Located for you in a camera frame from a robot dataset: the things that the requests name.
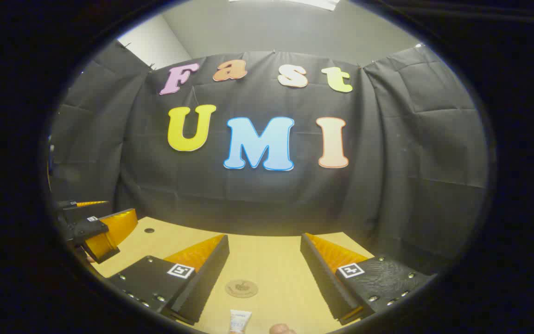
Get round cork coaster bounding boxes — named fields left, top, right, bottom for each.
left=225, top=279, right=259, bottom=298

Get white toothpaste tube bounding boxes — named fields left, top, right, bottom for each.
left=229, top=309, right=252, bottom=334

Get light wooden desktop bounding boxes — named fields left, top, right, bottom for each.
left=89, top=216, right=376, bottom=334

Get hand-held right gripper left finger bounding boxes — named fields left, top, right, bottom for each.
left=107, top=234, right=230, bottom=325

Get black backdrop cloth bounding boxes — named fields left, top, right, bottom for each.
left=47, top=39, right=489, bottom=274

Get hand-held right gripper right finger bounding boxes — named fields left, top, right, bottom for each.
left=300, top=233, right=437, bottom=326

